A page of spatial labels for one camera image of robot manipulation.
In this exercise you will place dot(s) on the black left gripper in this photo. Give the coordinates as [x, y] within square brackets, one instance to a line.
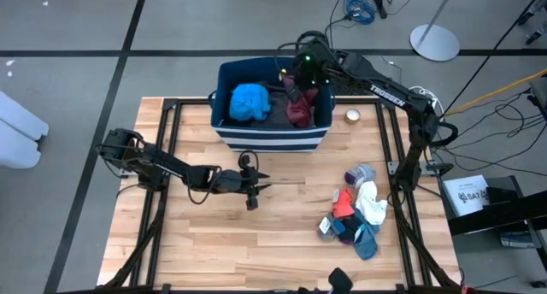
[235, 182]

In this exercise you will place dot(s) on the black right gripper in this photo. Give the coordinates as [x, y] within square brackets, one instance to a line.
[312, 65]

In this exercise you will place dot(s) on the maroon shirt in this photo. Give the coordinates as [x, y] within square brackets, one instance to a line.
[301, 112]

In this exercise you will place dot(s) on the dark grey trousers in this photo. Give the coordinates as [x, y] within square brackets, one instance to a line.
[278, 114]

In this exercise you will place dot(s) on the turquoise shirt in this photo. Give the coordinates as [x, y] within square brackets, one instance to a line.
[250, 101]

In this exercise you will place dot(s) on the grey beige blue-toed sock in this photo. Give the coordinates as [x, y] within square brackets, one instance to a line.
[325, 225]

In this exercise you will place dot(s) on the coral red sock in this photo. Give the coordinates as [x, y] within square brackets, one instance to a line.
[344, 206]

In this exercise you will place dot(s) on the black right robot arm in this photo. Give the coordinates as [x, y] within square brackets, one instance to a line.
[384, 91]

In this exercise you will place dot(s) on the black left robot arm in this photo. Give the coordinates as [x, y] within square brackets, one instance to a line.
[171, 168]

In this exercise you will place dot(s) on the navy white striped fabric basket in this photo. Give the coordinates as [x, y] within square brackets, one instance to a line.
[269, 141]

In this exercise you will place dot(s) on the small tape roll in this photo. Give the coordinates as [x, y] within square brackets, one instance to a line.
[352, 115]

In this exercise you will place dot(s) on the black power strip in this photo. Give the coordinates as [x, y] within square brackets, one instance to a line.
[380, 7]

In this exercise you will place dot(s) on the white sock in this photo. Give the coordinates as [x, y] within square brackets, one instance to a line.
[369, 204]

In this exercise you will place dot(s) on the grey round-base floor stand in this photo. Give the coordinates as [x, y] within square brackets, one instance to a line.
[433, 42]

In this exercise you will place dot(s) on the white printed box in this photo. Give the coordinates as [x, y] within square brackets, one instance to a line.
[463, 195]

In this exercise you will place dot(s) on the black cart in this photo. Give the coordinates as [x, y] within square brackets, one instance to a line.
[504, 215]

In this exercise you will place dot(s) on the white rounded foam block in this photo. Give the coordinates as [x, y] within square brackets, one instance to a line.
[17, 131]

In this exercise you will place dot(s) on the black table frame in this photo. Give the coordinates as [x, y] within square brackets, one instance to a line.
[170, 104]

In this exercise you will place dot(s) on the black table-level camera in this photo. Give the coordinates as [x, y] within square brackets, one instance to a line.
[339, 281]

